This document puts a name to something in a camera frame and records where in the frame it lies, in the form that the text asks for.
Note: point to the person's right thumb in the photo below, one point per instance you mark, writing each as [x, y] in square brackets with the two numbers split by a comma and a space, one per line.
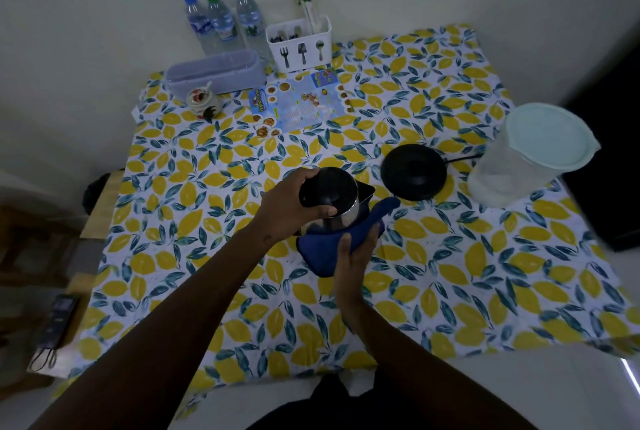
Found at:
[344, 247]

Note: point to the person's right forearm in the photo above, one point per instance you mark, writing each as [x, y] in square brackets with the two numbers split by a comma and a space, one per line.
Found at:
[425, 369]

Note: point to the wrapped chopsticks bundle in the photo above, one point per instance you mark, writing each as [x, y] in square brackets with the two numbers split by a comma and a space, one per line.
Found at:
[307, 7]

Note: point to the blue cap water bottle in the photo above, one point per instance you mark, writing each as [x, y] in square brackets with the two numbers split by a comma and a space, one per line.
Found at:
[200, 24]

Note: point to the wooden stool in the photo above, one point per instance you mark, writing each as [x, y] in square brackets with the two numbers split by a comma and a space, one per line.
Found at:
[55, 264]

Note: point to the black round kettle base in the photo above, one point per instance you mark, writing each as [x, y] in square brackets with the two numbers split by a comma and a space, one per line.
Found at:
[414, 172]

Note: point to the cutlery in caddy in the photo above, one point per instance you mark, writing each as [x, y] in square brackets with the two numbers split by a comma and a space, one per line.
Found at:
[286, 35]

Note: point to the white cutlery caddy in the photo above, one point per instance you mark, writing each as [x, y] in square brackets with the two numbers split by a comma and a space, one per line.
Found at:
[300, 47]

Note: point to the person's right hand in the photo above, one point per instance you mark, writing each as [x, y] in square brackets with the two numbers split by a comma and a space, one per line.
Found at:
[352, 277]

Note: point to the person's left thumb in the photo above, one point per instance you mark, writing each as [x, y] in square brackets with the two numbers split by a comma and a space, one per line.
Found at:
[317, 211]

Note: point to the green cap water bottle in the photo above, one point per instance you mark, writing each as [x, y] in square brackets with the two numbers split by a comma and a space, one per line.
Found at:
[251, 22]
[221, 19]

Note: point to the black phone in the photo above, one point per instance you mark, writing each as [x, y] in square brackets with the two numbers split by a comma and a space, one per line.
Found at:
[57, 317]

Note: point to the lemon print tablecloth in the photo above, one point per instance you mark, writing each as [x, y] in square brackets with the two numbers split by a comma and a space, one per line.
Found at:
[450, 269]

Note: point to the person's black shorts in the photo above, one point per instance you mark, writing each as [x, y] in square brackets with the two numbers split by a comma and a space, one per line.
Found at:
[345, 407]

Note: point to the translucent pitcher with pale lid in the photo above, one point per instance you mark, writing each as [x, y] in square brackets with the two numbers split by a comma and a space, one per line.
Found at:
[525, 159]

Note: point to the blue picture menu leaflet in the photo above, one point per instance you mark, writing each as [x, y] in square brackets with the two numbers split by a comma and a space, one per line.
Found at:
[297, 104]

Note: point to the lavender plastic box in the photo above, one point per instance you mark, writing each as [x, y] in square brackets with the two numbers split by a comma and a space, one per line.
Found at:
[217, 72]

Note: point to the small painted ceramic jar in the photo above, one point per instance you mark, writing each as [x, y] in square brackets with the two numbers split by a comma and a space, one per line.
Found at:
[202, 102]

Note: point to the person's left hand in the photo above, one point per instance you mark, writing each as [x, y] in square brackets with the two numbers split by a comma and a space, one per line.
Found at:
[280, 207]

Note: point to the person's left forearm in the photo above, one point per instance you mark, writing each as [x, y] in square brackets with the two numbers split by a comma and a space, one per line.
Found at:
[160, 339]

